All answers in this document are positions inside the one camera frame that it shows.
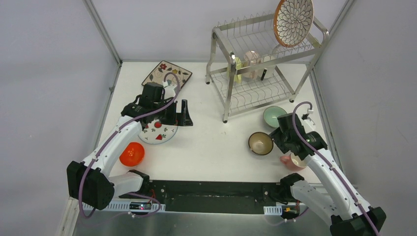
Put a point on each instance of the right white cable duct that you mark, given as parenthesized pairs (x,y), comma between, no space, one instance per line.
(273,210)

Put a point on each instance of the orange plastic bowl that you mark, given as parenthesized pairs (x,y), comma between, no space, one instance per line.
(133,154)

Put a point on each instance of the watermelon pattern round plate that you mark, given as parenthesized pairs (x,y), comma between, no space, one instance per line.
(156,133)

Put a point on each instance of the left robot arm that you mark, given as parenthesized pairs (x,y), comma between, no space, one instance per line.
(90,182)

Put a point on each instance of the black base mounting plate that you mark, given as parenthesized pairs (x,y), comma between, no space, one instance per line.
(217,197)

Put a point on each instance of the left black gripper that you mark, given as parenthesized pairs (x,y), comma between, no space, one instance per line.
(176,114)

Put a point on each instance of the mint green bowl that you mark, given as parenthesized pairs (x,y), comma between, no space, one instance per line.
(271,114)

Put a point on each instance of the white cable duct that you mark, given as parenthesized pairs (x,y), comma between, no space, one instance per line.
(136,206)
(273,210)

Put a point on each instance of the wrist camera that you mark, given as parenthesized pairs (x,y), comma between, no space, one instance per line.
(170,89)
(308,119)

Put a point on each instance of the brown rim petal pattern plate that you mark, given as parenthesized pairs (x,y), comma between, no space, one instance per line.
(292,21)

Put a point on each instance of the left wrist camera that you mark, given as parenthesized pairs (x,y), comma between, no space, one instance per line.
(170,89)

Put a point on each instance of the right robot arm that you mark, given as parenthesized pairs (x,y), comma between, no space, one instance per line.
(343,208)

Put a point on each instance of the white ribbed mug black handle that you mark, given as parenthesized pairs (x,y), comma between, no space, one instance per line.
(267,72)

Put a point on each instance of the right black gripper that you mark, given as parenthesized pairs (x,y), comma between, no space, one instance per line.
(276,135)

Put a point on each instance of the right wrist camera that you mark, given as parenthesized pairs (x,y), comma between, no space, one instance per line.
(308,119)

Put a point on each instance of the steel two-tier dish rack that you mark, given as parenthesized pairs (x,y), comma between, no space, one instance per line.
(250,69)

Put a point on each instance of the left white cable duct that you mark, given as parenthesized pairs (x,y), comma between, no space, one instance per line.
(136,206)

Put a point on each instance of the pink cup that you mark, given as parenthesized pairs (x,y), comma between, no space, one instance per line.
(293,163)

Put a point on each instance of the square floral plate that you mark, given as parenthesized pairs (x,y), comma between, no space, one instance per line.
(157,75)

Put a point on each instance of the dark patterned cream bowl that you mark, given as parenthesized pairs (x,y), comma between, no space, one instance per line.
(260,143)

